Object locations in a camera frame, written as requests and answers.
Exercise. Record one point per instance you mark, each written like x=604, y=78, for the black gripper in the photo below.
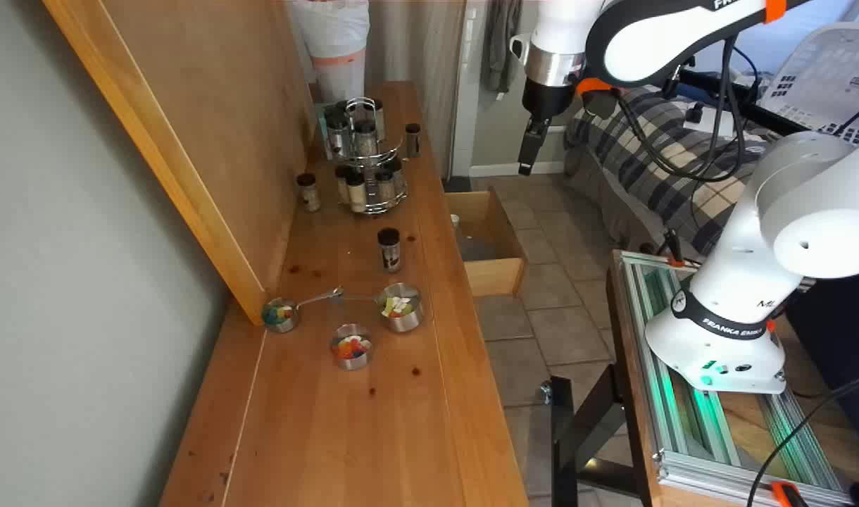
x=541, y=106

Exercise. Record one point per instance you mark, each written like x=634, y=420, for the spice bottle black cap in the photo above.
x=389, y=248

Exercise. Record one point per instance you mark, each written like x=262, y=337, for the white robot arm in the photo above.
x=799, y=217

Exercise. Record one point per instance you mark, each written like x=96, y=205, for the spice bottle far right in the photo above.
x=413, y=140

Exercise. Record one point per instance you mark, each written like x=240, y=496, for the chrome rotating spice rack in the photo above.
x=366, y=169

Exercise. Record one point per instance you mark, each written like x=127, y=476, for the open wooden drawer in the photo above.
x=487, y=244

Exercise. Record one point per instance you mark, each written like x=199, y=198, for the plaid blanket bed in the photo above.
x=686, y=179

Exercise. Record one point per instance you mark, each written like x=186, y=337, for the grey curtain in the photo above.
x=421, y=44

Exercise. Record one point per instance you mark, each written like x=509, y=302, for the large steel measuring cup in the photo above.
x=400, y=309

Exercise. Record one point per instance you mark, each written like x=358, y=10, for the measuring cup with candies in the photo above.
x=351, y=347

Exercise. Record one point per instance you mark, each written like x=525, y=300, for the wooden dresser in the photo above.
x=280, y=423

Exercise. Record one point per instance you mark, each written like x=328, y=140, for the black stand leg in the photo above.
x=580, y=433

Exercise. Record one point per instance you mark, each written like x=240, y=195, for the small steel measuring cup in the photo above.
x=282, y=314

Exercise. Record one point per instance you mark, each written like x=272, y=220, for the wooden backboard panel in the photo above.
x=211, y=98

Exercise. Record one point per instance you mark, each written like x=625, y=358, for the spice bottle near wall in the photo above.
x=309, y=191

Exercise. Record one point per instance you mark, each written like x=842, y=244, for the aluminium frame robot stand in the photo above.
x=704, y=448

